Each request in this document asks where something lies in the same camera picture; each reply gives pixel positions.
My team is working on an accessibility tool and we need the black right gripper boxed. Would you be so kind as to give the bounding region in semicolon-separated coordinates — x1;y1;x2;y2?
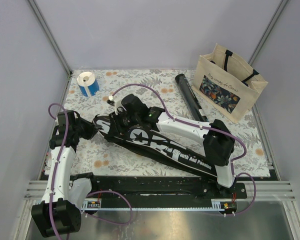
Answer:
107;109;140;139

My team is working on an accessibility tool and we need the black racket cover bag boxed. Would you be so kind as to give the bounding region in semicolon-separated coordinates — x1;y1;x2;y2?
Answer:
93;115;217;182

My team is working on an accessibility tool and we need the black teal shuttlecock tube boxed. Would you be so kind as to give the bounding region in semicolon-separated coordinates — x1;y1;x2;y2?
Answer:
174;73;209;122

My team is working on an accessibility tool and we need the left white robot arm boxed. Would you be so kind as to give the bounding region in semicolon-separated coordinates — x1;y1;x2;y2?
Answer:
31;110;99;238

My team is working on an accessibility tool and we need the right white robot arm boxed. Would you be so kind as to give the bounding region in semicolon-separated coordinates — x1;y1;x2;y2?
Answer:
114;94;236;198

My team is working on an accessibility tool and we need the blue white tape roll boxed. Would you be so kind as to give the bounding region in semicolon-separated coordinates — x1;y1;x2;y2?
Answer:
76;71;100;97

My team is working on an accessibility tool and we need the beige floral tote bag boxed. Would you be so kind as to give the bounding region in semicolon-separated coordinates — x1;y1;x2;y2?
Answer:
192;44;268;124

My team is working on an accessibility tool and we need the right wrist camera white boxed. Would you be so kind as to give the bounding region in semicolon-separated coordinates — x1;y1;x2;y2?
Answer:
106;95;125;115

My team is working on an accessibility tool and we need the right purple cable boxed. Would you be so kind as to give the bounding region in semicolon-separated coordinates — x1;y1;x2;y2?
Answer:
108;83;257;216

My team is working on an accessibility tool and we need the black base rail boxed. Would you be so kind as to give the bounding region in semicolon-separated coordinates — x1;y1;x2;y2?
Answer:
71;172;247;209

